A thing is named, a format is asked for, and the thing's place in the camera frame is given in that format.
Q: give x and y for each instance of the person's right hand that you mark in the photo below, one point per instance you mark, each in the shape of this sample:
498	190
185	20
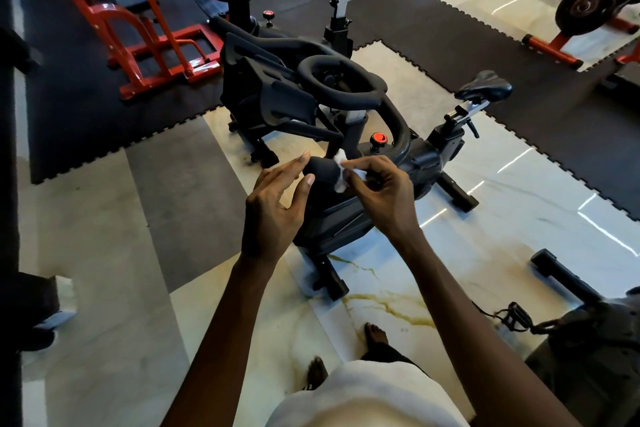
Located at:
388	199

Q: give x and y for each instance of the person's left hand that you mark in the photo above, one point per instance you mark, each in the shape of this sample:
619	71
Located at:
272	217

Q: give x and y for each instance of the small white wipe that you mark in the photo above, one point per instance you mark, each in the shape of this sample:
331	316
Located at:
340	171

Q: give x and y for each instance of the red gym machine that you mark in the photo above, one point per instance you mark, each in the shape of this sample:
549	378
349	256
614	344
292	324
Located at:
120	11

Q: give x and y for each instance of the person's right forearm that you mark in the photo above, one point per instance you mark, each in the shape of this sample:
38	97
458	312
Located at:
480	342

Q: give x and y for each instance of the person's left forearm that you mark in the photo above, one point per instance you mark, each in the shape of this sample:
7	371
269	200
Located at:
220	352

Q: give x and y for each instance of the person's bare foot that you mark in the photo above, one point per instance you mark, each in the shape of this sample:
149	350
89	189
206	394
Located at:
375	334
316	372

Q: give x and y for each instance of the black striped trousers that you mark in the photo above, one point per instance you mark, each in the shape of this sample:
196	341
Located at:
388	353

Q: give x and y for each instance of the black interlocking foam mat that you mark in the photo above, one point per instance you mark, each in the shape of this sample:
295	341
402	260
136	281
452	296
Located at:
430	31

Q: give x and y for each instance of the red plate-loaded weight machine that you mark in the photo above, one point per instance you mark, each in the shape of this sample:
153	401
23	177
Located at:
590	1

